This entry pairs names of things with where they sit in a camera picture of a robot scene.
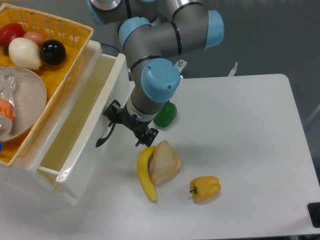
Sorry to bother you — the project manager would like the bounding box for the black round eggplant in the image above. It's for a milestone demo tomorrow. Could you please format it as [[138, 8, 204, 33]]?
[[40, 39, 66, 65]]

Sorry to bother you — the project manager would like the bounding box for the black cable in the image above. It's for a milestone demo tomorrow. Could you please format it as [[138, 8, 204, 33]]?
[[99, 42, 122, 55]]

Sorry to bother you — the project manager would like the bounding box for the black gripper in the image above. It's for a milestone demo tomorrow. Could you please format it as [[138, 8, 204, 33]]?
[[103, 99, 159, 147]]

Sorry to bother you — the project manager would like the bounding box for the white onion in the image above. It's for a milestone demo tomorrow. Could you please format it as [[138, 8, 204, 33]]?
[[8, 37, 42, 70]]

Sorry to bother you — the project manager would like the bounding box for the clear plastic bottle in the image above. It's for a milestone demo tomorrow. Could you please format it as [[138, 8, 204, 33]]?
[[0, 66, 16, 151]]

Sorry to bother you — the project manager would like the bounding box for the beige bowl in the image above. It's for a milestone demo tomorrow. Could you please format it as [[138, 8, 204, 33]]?
[[4, 66, 47, 143]]

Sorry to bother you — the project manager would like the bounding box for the yellow woven basket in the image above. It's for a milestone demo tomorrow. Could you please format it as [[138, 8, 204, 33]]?
[[0, 3, 94, 167]]

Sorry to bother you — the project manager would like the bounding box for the bread slice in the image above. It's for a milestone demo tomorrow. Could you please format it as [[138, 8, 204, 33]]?
[[150, 140, 182, 185]]

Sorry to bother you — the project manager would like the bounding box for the yellow banana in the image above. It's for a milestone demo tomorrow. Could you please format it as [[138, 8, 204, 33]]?
[[136, 146, 157, 203]]

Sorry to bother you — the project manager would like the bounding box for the red tomato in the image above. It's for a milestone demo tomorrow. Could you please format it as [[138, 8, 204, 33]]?
[[0, 23, 26, 56]]

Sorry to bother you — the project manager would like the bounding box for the black top drawer handle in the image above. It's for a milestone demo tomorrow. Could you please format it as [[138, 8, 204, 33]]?
[[95, 122, 116, 148]]

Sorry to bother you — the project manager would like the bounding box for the white top drawer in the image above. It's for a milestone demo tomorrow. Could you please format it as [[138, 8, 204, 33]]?
[[38, 54, 130, 205]]

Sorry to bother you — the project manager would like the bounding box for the pink round fruit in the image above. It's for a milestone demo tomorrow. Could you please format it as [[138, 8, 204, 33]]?
[[23, 31, 45, 47]]

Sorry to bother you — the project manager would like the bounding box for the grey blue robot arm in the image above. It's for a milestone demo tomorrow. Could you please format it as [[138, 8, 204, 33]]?
[[87, 0, 225, 147]]

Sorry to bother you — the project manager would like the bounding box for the green bell pepper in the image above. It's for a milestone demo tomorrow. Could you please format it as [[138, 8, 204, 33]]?
[[153, 101, 177, 128]]

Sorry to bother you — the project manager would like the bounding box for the white drawer cabinet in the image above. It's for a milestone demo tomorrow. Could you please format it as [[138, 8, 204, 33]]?
[[0, 41, 102, 204]]

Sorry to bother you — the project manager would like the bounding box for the black object at edge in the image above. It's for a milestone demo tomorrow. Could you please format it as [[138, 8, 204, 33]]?
[[307, 202, 320, 228]]

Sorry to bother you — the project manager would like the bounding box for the yellow bell pepper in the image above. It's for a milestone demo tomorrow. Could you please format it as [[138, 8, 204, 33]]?
[[189, 176, 222, 203]]

